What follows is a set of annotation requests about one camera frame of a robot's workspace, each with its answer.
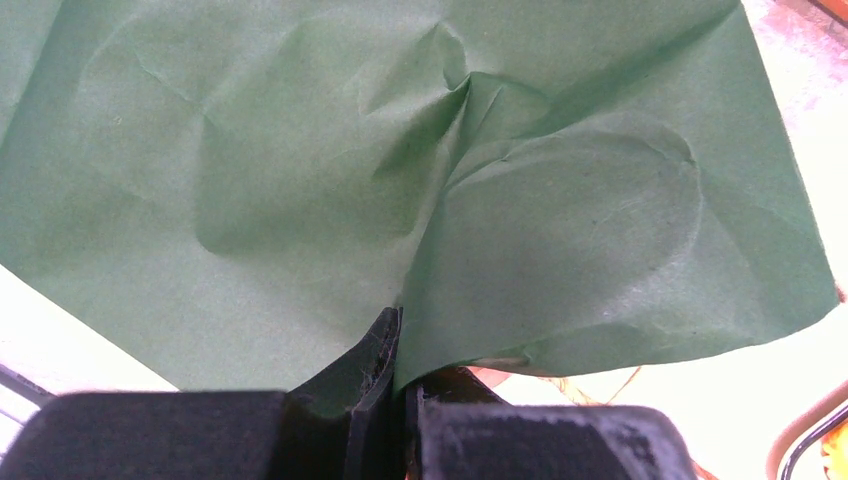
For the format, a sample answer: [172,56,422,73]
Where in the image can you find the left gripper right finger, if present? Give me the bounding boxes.
[404,367,696,479]

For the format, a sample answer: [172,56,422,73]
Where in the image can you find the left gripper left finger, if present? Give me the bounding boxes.
[1,308,402,479]

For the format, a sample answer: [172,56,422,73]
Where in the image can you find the green brown paper bag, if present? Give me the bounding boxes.
[1,1,837,389]

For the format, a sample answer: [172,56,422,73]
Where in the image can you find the strawberry print white tray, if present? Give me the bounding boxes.
[765,380,847,479]

